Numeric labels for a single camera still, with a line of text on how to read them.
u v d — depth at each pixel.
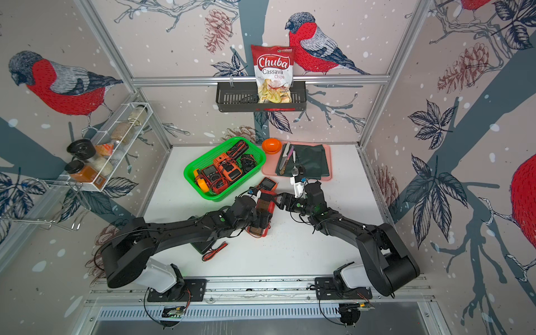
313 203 0.68
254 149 1.09
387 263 0.42
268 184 1.00
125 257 0.43
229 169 1.00
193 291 0.73
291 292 0.74
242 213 0.66
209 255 0.81
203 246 0.81
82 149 0.62
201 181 0.95
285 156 1.14
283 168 1.10
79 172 0.60
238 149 1.07
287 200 0.76
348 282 0.62
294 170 1.08
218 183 0.97
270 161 1.11
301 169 1.09
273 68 0.83
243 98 1.07
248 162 1.07
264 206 0.84
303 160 1.14
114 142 0.74
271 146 1.15
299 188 0.80
